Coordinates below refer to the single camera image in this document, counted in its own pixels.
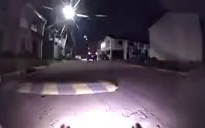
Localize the vehicle with red lights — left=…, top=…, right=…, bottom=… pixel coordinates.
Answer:
left=86, top=51, right=99, bottom=63

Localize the dark building with pillars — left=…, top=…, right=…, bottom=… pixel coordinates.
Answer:
left=0, top=0, right=74, bottom=63

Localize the robot's own part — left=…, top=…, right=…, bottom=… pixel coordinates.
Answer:
left=132, top=122, right=143, bottom=128
left=60, top=123, right=71, bottom=128

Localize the street lamp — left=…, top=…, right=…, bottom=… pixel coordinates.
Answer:
left=61, top=5, right=77, bottom=20

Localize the yellow striped speed bump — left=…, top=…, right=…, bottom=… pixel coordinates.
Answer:
left=15, top=80, right=119, bottom=97

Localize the pale plain building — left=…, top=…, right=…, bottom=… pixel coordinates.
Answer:
left=148, top=12, right=204, bottom=63

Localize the grey asphalt road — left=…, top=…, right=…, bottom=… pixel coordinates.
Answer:
left=0, top=59, right=205, bottom=128

